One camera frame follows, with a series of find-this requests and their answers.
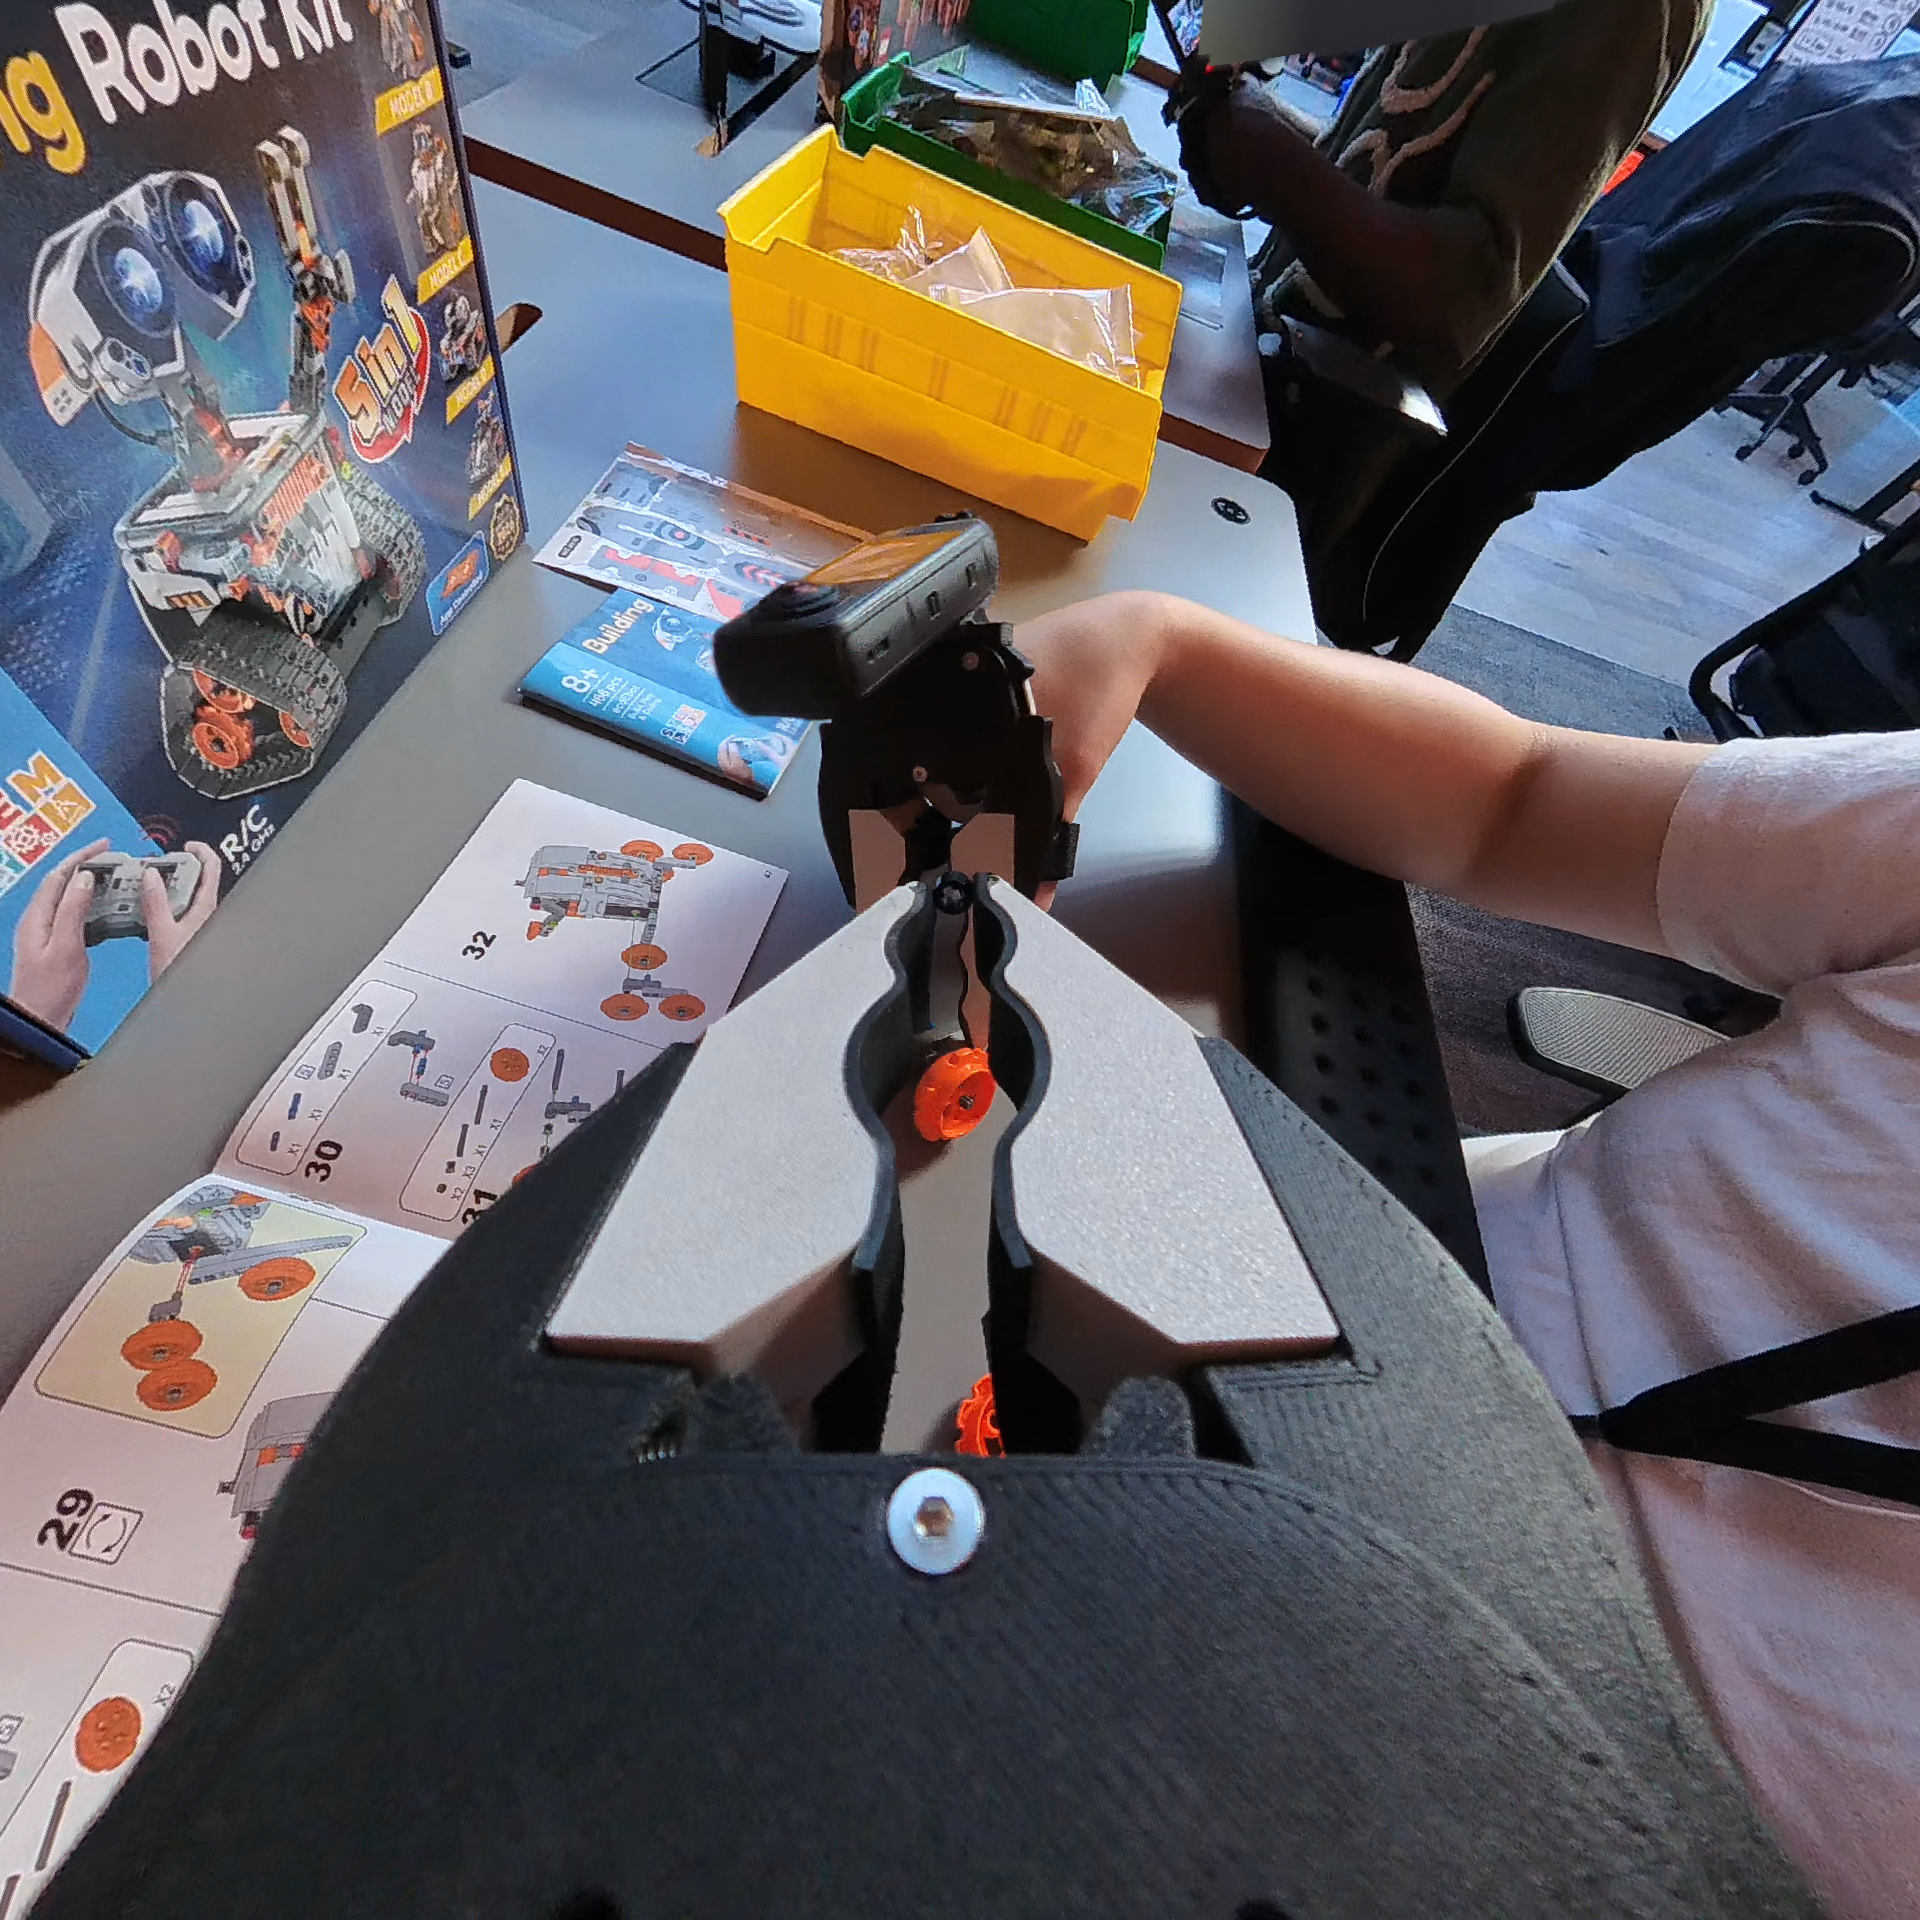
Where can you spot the black axle pin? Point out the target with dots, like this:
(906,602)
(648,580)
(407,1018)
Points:
(948,895)

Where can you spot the person's right hand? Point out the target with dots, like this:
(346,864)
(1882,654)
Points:
(1108,677)

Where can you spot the dark plastic bags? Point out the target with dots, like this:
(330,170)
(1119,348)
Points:
(1039,132)

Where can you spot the orange gear wheel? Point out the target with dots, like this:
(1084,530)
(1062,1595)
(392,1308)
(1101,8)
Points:
(976,1416)
(953,1089)

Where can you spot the white t-shirt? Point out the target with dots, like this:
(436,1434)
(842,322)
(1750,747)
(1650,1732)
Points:
(1772,1204)

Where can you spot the white instruction booklet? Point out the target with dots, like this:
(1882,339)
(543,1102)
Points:
(567,927)

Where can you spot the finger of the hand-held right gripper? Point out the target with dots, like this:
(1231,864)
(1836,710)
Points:
(1014,852)
(880,852)

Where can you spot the person's right forearm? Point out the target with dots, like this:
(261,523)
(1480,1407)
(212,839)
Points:
(1426,750)

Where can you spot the sticker sheet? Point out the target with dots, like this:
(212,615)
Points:
(646,523)

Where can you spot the robot kit box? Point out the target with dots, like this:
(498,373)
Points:
(231,455)

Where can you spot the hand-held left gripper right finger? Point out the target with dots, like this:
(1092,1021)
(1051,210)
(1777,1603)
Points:
(1157,1184)

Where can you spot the dark printed toy box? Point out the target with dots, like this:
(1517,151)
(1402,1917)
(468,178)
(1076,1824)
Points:
(885,45)

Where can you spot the grey desk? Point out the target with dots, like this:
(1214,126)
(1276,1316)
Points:
(628,374)

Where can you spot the yellow storage bin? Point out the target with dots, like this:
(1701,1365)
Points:
(926,401)

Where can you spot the grey chair armrest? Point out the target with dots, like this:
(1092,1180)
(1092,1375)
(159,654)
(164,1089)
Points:
(1625,1043)

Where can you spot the black studded mat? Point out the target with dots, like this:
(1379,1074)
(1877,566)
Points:
(1352,1049)

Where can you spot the blue booklet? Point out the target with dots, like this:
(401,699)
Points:
(646,688)

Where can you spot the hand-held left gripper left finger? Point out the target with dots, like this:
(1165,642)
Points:
(721,1165)

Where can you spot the seated person in dark clothes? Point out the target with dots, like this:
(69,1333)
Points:
(1725,230)

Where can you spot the green storage bin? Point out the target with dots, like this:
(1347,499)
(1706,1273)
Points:
(1051,35)
(865,115)

